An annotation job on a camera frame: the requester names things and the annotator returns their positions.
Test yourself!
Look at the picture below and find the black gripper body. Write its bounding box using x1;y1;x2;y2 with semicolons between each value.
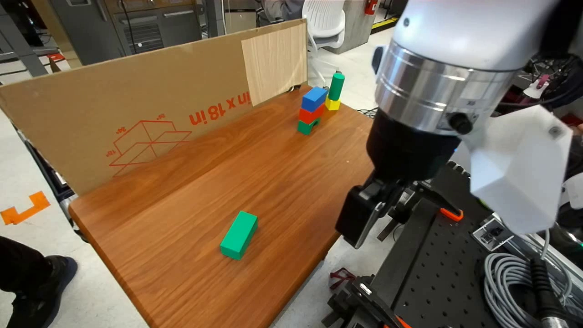
365;109;463;186

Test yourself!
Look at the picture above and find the long green block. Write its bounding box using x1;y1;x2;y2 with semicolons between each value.
219;209;261;262

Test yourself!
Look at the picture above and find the green cylinder block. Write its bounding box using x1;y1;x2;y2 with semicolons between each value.
326;69;348;104

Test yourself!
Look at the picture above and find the green arch block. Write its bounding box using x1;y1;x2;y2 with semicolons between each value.
295;118;323;136

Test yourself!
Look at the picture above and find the red block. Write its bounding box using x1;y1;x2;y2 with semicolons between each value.
295;104;328;126

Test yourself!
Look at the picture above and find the blue block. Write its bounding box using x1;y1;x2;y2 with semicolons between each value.
301;85;330;113

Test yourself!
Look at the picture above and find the orange black clamp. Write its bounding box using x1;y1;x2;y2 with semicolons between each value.
436;206;467;224

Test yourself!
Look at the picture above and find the black perforated breadboard table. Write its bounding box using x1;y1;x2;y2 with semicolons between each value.
372;162;583;328

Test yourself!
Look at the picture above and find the black clamp mechanism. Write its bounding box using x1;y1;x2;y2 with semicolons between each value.
319;273;410;328

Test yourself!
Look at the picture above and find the black white marker tag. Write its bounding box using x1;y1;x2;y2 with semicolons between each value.
472;213;516;253

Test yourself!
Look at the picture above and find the light grey plastic chair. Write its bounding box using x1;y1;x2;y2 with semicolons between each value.
301;0;350;51

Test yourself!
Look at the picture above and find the brown cardboard box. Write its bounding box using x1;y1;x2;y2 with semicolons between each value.
0;16;310;197

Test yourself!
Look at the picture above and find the grey metal cabinet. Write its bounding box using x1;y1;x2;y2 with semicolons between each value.
48;0;212;67

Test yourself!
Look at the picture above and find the black shoe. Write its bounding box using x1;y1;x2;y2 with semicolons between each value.
0;235;80;328

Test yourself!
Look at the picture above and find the grey coiled cable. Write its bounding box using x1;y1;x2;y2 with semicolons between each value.
483;251;583;328

